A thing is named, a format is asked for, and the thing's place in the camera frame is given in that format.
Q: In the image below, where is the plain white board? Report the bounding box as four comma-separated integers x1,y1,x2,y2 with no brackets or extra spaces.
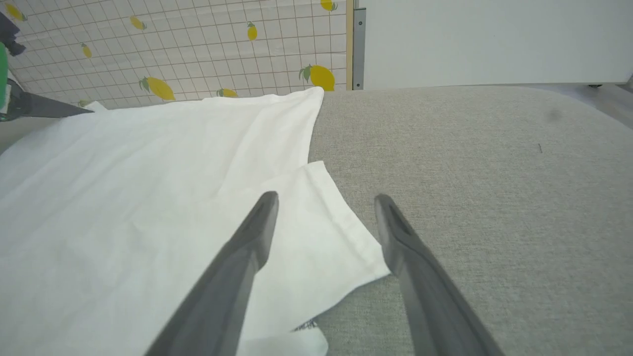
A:
363,0,633,89

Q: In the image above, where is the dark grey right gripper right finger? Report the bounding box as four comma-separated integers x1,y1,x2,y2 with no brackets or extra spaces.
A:
374,193,505,356

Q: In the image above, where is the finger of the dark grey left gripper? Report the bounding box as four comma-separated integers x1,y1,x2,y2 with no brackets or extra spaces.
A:
0,79,95,122

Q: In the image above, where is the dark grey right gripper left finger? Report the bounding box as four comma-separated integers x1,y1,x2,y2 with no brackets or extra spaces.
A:
145,191,279,356

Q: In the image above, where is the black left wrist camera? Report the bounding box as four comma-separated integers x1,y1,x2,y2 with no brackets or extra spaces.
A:
0,11,26,56

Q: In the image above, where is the light wooden edge strip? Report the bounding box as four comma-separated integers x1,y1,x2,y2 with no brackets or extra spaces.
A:
345,0,355,91

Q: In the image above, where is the lemon print tile panel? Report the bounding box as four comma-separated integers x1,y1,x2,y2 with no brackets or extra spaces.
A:
0,0,349,110

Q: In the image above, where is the white t-shirt with grey stitching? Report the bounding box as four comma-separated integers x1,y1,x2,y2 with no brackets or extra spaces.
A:
0,87,391,356

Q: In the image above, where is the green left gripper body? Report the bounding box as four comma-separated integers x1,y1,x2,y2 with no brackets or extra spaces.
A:
0,44,9,117

